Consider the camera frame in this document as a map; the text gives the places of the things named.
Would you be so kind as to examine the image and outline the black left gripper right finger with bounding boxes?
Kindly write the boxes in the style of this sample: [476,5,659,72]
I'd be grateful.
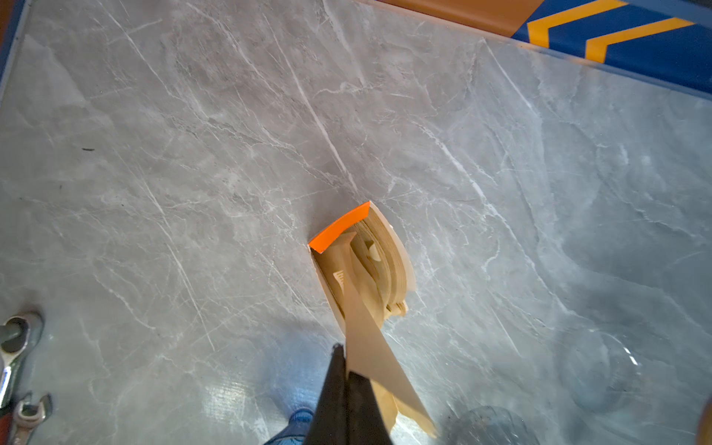
[347,372,392,445]

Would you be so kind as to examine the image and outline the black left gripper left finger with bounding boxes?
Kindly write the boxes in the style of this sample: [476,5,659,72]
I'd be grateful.
[304,344,348,445]

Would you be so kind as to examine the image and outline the brown paper coffee filter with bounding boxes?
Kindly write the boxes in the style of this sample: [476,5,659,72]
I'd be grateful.
[316,232,438,438]

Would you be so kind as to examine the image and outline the blue ribbed dripper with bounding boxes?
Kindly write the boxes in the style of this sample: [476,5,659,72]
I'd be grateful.
[264,408,314,445]

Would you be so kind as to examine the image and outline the clear glass cup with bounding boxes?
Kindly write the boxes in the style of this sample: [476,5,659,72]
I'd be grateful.
[556,324,646,415]

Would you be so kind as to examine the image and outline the silver wrench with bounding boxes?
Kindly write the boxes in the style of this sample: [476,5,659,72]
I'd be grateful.
[9,392,53,445]
[1,311,44,413]

